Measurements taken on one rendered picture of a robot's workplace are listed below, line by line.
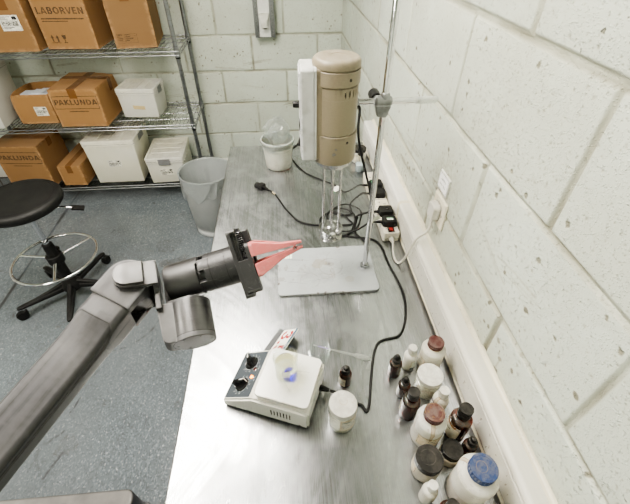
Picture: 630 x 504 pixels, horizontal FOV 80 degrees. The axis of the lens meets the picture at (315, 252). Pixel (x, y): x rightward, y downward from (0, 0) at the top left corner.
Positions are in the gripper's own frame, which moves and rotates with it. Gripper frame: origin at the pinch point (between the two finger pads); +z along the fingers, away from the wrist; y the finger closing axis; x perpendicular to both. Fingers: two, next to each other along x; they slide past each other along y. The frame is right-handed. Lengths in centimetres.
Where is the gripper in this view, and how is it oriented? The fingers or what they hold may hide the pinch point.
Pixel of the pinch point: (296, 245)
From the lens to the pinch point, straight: 56.7
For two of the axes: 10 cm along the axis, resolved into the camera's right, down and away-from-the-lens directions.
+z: 9.5, -3.0, 0.4
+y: -2.9, -9.5, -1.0
